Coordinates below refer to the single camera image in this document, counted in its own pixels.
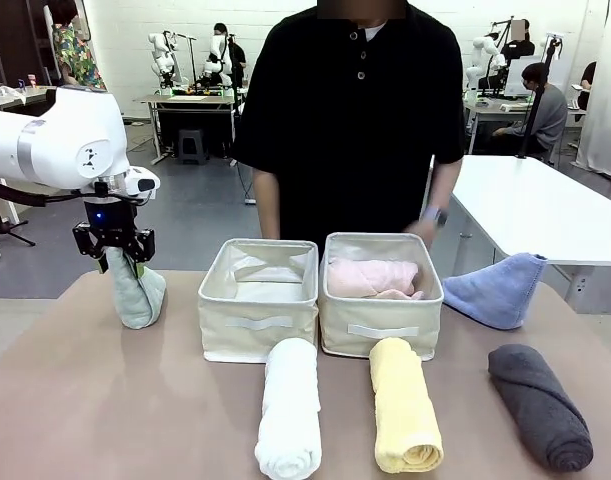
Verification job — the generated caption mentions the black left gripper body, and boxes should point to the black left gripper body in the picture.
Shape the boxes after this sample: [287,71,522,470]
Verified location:
[83,198,138,248]

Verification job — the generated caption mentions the pale green towel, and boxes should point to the pale green towel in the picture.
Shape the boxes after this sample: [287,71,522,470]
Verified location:
[106,247,168,330]

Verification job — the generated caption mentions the white towel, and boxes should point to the white towel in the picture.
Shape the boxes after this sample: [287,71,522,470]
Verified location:
[254,337,322,480]

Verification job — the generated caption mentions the pink towel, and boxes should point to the pink towel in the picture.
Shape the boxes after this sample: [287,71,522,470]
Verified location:
[327,257,426,301]

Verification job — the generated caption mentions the yellow towel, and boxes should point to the yellow towel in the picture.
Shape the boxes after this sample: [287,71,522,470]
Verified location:
[368,337,445,475]

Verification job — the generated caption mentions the blue cone-folded towel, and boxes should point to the blue cone-folded towel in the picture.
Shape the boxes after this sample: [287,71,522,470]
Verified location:
[442,252,549,331]

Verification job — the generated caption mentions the dark grey towel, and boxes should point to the dark grey towel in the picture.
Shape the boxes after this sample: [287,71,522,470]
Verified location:
[487,343,595,472]

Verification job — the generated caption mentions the person's left forearm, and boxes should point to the person's left forearm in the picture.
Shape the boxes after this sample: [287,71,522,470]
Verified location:
[419,157,462,216]

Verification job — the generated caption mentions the person's right forearm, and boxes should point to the person's right forearm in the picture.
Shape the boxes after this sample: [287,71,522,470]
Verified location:
[253,167,282,240]

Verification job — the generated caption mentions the person's left hand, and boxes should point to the person's left hand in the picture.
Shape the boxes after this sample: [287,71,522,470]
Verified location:
[402,217,440,250]

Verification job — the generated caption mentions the black tripod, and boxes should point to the black tripod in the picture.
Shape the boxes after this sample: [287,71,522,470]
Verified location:
[0,192,36,247]

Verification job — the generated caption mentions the grey plastic stool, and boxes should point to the grey plastic stool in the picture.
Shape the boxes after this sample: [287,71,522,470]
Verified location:
[177,128,210,165]

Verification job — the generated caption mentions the background work table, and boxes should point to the background work table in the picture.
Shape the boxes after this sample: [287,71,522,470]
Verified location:
[134,91,249,164]

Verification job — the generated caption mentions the beige fabric storage bin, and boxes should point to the beige fabric storage bin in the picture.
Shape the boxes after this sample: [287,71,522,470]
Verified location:
[317,231,445,362]
[197,238,320,364]

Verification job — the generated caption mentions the cluttered background table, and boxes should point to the cluttered background table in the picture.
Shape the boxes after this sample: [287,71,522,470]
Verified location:
[0,83,61,112]

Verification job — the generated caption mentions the person in floral shirt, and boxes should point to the person in floral shirt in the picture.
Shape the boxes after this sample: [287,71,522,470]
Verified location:
[47,0,107,91]

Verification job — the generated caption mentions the background person in black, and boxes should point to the background person in black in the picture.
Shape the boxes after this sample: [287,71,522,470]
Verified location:
[213,22,248,87]

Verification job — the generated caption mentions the person in black shirt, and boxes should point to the person in black shirt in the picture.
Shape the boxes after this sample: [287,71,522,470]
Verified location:
[232,0,466,241]

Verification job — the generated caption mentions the white side table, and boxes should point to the white side table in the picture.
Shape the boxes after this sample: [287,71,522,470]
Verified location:
[431,154,611,314]

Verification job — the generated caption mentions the black stand pole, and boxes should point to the black stand pole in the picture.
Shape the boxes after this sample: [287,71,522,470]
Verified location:
[514,37,562,161]

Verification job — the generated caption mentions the seated person in grey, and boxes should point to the seated person in grey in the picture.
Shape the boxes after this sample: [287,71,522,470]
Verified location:
[493,62,569,156]

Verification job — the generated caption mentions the white curtain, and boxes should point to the white curtain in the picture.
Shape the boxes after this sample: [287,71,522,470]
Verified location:
[572,0,611,181]

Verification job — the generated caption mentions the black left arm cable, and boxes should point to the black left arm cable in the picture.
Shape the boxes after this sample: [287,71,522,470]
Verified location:
[0,175,99,207]

